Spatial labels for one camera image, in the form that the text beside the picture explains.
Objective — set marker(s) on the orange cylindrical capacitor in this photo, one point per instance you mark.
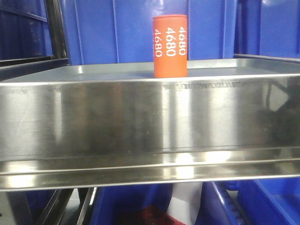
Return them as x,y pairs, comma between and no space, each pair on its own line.
170,46

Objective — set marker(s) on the stainless steel shelf rack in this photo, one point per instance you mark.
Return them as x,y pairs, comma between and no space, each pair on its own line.
67,126

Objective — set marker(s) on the blue crate behind capacitor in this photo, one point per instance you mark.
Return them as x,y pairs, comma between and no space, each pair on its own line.
120,31

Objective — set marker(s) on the blue crate with red item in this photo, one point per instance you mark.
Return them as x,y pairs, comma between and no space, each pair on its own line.
112,200

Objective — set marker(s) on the red item in crate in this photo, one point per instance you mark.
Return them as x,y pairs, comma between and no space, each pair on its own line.
152,215

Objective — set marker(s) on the blue crate upper right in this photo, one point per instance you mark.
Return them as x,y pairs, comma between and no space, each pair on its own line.
268,28

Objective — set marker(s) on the blue crate upper left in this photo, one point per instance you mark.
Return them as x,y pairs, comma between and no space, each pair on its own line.
24,30

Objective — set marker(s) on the blue crate lower right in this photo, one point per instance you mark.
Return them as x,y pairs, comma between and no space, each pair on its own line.
262,202

